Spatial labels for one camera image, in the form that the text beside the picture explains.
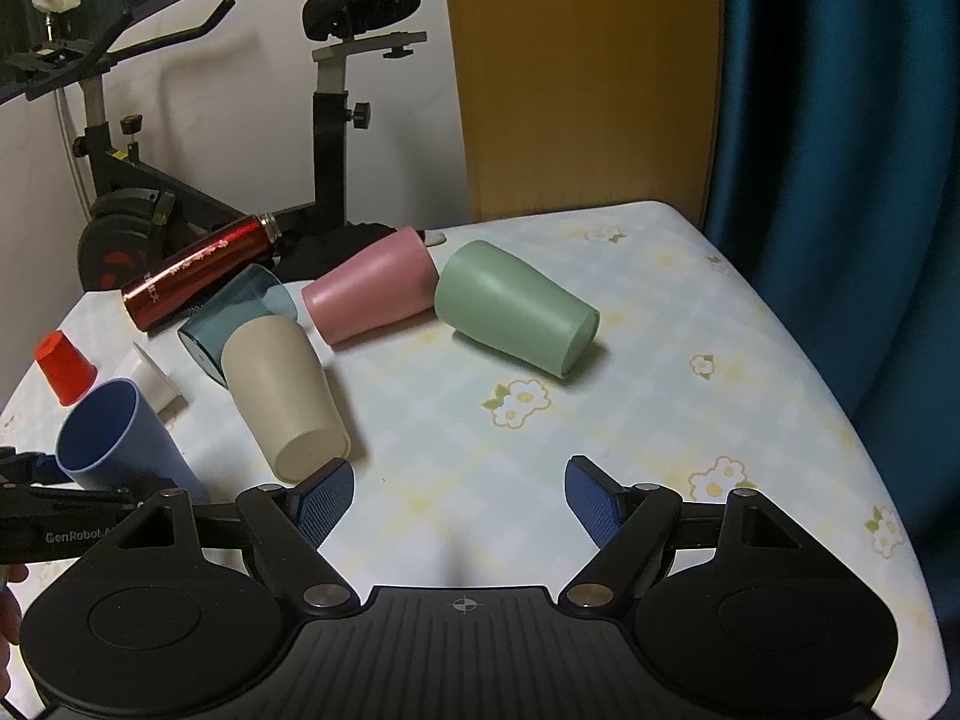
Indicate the green cup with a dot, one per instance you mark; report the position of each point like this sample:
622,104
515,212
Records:
502,300

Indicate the person's left hand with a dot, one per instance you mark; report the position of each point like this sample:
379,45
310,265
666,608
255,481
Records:
6,615

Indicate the black cloth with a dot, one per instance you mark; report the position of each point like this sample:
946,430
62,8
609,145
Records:
330,251

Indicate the black exercise bike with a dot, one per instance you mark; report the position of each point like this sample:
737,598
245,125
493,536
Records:
330,135

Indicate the pink cup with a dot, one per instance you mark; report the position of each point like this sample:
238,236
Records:
367,289

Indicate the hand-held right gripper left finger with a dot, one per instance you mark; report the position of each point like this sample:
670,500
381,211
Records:
328,501

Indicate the floral tablecloth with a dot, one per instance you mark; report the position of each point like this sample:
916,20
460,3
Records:
465,435

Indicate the red metal bottle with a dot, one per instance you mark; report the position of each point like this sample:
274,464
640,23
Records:
195,270

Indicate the beige cup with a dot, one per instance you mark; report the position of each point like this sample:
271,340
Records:
281,390

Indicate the small white cup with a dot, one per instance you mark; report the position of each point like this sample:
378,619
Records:
154,382

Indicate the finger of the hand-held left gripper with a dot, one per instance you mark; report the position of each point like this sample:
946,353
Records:
30,466
75,495

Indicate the small white object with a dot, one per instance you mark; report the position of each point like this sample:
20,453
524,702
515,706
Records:
434,238

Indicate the yellow wooden board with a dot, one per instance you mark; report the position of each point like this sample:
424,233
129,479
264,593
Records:
585,75

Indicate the small red cup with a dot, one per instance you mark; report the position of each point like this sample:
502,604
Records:
66,367

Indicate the blue curtain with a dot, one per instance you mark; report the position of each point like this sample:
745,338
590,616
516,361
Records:
840,165

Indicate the blue cup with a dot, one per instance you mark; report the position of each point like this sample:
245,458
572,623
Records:
142,450

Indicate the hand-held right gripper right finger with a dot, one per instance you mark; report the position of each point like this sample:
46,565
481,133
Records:
592,499

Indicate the translucent teal cup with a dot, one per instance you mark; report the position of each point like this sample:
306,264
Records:
225,307

